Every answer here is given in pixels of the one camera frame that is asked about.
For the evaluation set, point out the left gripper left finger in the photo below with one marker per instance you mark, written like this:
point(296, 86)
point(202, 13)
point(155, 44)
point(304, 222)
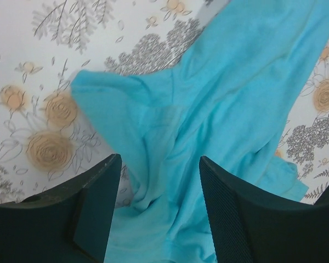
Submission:
point(68, 223)

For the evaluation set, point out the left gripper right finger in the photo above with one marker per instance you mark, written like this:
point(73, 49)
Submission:
point(249, 224)

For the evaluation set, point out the turquoise t shirt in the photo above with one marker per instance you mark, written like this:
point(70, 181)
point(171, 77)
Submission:
point(228, 99)

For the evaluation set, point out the floral table mat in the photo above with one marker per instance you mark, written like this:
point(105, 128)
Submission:
point(45, 140)

